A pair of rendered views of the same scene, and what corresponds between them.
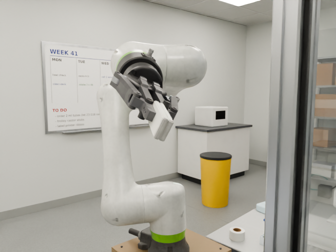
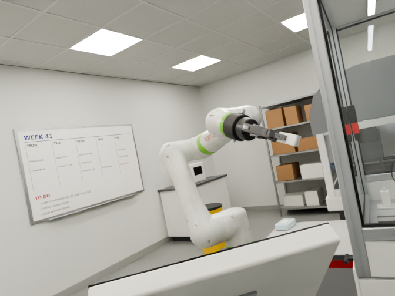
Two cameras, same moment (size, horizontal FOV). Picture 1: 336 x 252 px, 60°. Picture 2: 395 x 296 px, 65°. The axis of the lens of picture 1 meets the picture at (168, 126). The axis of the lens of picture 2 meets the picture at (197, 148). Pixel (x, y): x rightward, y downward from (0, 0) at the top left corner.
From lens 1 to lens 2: 0.61 m
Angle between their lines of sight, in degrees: 17
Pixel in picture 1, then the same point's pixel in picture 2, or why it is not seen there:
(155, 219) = (233, 235)
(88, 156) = (79, 239)
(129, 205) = (215, 228)
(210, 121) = not seen: hidden behind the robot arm
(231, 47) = (190, 107)
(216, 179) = not seen: hidden behind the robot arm
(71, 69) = (48, 152)
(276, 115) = (332, 128)
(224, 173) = not seen: hidden behind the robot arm
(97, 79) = (76, 158)
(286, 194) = (347, 164)
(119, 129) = (188, 175)
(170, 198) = (240, 216)
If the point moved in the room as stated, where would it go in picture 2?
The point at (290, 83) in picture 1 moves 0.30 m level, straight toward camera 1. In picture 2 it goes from (335, 113) to (383, 97)
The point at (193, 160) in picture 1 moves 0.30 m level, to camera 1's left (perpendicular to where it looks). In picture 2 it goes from (183, 219) to (164, 224)
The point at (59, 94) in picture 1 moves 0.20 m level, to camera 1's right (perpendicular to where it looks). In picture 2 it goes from (39, 180) to (57, 177)
